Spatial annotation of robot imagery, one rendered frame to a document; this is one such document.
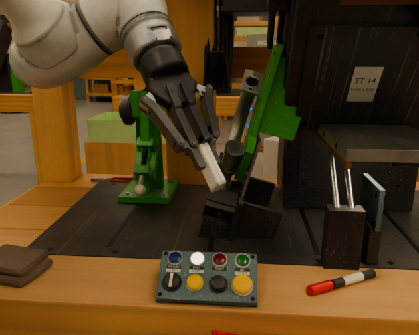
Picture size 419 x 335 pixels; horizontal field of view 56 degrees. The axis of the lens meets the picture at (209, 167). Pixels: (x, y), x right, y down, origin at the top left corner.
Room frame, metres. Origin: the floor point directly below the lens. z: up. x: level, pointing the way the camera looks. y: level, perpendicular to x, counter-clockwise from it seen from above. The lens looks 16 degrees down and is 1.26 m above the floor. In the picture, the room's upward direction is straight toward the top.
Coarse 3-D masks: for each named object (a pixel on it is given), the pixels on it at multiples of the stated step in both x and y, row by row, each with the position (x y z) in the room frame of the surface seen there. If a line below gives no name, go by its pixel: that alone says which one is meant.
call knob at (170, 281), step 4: (172, 272) 0.52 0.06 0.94; (164, 276) 0.51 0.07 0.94; (168, 276) 0.51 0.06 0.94; (172, 276) 0.51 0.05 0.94; (176, 276) 0.51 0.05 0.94; (164, 280) 0.50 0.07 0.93; (168, 280) 0.50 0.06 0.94; (172, 280) 0.50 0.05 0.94; (176, 280) 0.50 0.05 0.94; (164, 284) 0.50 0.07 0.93; (168, 284) 0.50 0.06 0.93; (172, 284) 0.50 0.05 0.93; (176, 284) 0.50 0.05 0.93; (168, 288) 0.50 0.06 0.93; (172, 288) 0.50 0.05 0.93
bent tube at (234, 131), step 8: (248, 72) 0.81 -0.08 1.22; (256, 72) 0.81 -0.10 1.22; (248, 80) 0.82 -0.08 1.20; (256, 80) 0.81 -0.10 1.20; (240, 88) 0.78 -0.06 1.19; (248, 88) 0.78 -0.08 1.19; (256, 88) 0.79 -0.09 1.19; (240, 96) 0.83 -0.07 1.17; (248, 96) 0.81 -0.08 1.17; (240, 104) 0.84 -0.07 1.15; (248, 104) 0.83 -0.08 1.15; (240, 112) 0.85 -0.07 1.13; (248, 112) 0.85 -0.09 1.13; (240, 120) 0.86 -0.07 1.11; (232, 128) 0.86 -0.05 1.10; (240, 128) 0.86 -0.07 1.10; (232, 136) 0.85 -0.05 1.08; (240, 136) 0.86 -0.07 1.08; (224, 152) 0.83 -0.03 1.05; (224, 176) 0.78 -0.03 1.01
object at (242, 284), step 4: (236, 276) 0.51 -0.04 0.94; (240, 276) 0.51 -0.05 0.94; (244, 276) 0.51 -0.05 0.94; (236, 280) 0.50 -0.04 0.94; (240, 280) 0.50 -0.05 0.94; (244, 280) 0.50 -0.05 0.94; (248, 280) 0.50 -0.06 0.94; (232, 284) 0.50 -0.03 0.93; (236, 284) 0.49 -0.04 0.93; (240, 284) 0.49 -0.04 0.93; (244, 284) 0.49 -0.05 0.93; (248, 284) 0.49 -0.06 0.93; (236, 288) 0.49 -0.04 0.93; (240, 288) 0.49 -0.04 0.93; (244, 288) 0.49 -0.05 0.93; (248, 288) 0.49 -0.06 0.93; (240, 292) 0.49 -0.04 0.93; (244, 292) 0.49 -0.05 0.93; (248, 292) 0.49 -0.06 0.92
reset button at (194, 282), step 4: (192, 276) 0.51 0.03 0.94; (196, 276) 0.51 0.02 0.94; (200, 276) 0.51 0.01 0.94; (188, 280) 0.50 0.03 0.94; (192, 280) 0.50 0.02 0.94; (196, 280) 0.50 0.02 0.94; (200, 280) 0.50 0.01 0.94; (188, 284) 0.50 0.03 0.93; (192, 284) 0.50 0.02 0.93; (196, 284) 0.50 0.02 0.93; (200, 284) 0.50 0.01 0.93; (192, 288) 0.50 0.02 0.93; (196, 288) 0.50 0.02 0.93
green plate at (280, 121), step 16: (272, 48) 0.81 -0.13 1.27; (272, 64) 0.71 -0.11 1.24; (272, 80) 0.71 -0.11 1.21; (272, 96) 0.72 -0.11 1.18; (256, 112) 0.72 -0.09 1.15; (272, 112) 0.72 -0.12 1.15; (288, 112) 0.72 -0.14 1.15; (256, 128) 0.71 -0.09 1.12; (272, 128) 0.72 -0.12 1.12; (288, 128) 0.72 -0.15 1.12
